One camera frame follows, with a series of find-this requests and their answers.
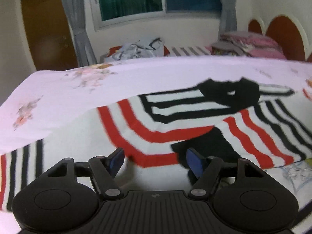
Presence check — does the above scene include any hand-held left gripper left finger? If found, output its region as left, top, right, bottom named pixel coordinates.
left=43, top=148, right=126, bottom=199

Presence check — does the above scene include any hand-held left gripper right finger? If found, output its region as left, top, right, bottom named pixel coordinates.
left=186, top=148, right=269, bottom=198

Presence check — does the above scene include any red black white striped sweater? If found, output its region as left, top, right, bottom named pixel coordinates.
left=0, top=77, right=312, bottom=212

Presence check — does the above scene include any pile of grey clothes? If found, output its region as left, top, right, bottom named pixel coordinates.
left=104, top=37, right=167, bottom=62

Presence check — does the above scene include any stack of folded pink clothes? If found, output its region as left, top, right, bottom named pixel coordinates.
left=211, top=31, right=287, bottom=59

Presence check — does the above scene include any pink floral bedsheet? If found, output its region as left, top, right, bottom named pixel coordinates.
left=0, top=55, right=312, bottom=157

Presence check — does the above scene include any white patterned cloth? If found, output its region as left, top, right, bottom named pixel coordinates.
left=267, top=160, right=312, bottom=201

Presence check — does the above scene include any grey white striped cloth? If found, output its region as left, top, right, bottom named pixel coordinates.
left=169, top=46, right=211, bottom=57

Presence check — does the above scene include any grey curtain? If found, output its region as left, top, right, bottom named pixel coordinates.
left=57, top=0, right=98, bottom=66
left=213, top=0, right=238, bottom=34

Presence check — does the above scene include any brown wooden door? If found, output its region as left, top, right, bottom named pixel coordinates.
left=21, top=0, right=79, bottom=72

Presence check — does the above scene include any brown white scalloped headboard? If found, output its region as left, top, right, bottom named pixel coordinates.
left=247, top=15, right=312, bottom=63

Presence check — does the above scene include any window with white frame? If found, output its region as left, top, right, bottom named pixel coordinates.
left=88, top=0, right=223, bottom=31

